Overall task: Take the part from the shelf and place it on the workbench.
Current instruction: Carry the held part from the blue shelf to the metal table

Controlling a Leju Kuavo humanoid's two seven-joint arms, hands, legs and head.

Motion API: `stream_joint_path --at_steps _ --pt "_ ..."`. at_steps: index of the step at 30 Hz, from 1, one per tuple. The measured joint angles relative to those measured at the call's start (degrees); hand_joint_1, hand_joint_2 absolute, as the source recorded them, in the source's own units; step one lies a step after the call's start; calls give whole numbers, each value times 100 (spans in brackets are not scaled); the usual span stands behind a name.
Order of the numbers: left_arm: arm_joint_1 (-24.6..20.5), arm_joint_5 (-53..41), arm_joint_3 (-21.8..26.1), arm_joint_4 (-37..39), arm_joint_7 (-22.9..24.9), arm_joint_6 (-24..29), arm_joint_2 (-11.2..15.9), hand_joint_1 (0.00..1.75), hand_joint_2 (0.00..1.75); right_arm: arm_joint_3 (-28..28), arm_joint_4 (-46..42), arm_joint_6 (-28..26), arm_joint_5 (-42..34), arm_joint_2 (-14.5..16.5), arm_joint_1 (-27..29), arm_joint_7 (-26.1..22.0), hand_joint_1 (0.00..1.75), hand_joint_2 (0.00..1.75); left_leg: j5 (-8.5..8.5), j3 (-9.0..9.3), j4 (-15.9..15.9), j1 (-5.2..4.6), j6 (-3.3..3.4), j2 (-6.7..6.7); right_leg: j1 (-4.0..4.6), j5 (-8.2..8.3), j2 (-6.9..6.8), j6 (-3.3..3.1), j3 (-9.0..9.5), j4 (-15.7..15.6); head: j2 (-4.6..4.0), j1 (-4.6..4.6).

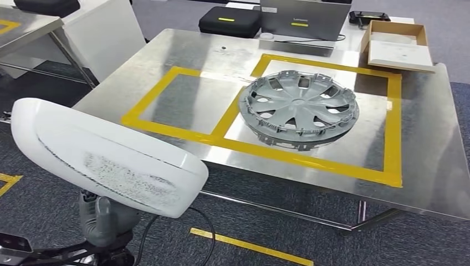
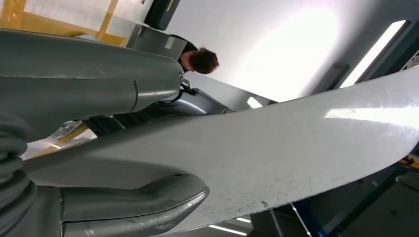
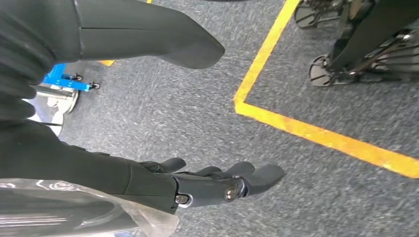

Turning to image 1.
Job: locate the yellow table tape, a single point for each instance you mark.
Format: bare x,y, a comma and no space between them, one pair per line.
9,25

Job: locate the black case yellow label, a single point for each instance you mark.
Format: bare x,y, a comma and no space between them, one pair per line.
229,25

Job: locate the white round puck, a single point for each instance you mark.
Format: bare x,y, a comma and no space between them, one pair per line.
267,36

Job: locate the brown cardboard box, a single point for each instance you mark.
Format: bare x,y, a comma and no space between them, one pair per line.
394,26

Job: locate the grey wheel hubcap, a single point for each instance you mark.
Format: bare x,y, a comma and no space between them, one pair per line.
297,102

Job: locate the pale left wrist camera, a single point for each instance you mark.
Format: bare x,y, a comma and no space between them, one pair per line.
13,247

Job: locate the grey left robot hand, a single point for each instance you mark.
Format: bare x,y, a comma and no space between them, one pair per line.
106,224

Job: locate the steel side table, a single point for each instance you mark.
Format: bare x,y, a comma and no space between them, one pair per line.
29,25

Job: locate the white cabinet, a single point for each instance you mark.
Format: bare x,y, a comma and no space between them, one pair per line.
110,40

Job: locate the white curved plastic part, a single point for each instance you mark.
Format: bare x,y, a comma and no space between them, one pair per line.
110,154

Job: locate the black carrying case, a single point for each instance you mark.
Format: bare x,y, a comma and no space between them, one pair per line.
47,7

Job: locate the yellow floor tape strip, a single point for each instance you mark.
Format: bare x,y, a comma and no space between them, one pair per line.
9,181
249,246

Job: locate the steel workbench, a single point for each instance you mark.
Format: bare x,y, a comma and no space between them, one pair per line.
422,128

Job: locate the grey laptop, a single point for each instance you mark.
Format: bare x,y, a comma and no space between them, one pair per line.
304,18

